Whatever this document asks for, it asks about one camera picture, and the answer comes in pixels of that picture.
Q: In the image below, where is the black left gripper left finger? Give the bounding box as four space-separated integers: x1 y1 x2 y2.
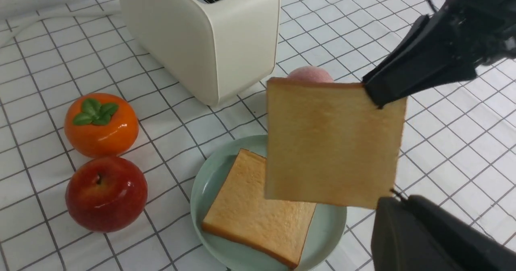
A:
371 197 463 271

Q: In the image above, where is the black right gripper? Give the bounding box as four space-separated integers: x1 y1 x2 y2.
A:
364 0 515 108

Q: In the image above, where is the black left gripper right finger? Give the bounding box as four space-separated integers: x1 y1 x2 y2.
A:
407 194 516 271

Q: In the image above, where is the light green plate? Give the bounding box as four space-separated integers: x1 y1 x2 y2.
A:
190 135 347 271

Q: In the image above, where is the white grid tablecloth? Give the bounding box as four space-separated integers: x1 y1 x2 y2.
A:
0 0 515 271

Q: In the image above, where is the pink toy peach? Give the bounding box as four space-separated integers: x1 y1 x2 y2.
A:
286 66 334 82

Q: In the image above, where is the red toy apple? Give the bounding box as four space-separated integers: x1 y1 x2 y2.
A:
65 156 148 233

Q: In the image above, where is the toasted bread slice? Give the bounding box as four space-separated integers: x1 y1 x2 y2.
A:
202 148 316 270
264 78 407 210

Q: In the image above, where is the orange toy persimmon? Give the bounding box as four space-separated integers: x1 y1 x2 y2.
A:
63 93 139 158

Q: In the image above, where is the cream white toaster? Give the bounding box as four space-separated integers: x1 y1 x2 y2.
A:
120 0 281 106

